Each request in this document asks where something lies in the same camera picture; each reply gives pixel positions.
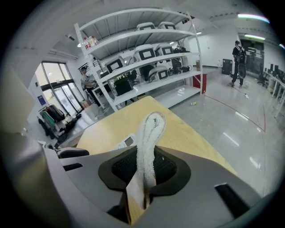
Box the grey black chair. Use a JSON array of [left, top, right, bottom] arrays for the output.
[[57, 148, 90, 159]]

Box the glass door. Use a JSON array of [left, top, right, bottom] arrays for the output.
[[34, 61, 84, 116]]

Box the black office chair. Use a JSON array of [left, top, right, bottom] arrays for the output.
[[257, 71, 270, 88]]

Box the white floor mop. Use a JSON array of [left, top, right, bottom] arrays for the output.
[[231, 84, 250, 100]]

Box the white cloth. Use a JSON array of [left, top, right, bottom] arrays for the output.
[[126, 111, 167, 225]]

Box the black flat case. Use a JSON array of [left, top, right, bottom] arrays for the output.
[[222, 58, 233, 75]]

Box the long ceiling light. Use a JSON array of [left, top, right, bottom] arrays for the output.
[[244, 34, 266, 41], [237, 13, 270, 24]]

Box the red cabinet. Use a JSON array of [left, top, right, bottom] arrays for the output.
[[192, 73, 208, 94]]

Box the row of white desks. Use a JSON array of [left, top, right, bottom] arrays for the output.
[[264, 68, 285, 118]]

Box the white remote control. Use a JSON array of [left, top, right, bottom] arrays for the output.
[[114, 133, 137, 150]]

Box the clothes rack with garments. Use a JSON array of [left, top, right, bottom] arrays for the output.
[[37, 104, 67, 140]]

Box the black storage bin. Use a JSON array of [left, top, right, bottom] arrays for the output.
[[113, 78, 134, 97]]

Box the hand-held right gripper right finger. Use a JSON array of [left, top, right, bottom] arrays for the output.
[[138, 146, 261, 228]]

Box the group of white screen devices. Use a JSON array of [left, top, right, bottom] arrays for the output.
[[104, 21, 179, 83]]

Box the white metal shelving rack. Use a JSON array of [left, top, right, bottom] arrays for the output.
[[74, 8, 209, 112]]

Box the white table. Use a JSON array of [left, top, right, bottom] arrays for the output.
[[91, 81, 112, 110]]

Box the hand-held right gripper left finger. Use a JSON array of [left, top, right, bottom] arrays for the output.
[[44, 146, 138, 228]]

